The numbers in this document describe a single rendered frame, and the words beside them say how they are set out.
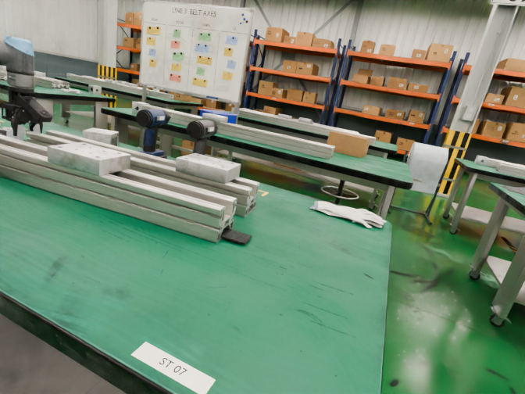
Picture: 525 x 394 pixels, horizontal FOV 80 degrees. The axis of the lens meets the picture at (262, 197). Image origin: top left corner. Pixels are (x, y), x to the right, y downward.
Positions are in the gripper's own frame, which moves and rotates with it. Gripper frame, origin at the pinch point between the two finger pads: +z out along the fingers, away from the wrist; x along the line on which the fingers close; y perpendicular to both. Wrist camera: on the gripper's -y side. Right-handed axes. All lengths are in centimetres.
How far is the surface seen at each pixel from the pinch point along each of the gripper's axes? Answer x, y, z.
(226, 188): 4, -78, -6
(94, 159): 24, -51, -11
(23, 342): 23, -24, 58
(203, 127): -12, -61, -19
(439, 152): -322, -205, -8
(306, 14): -1049, 143, -305
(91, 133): -12.4, -15.0, -7.3
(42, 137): 4.6, -12.1, -6.1
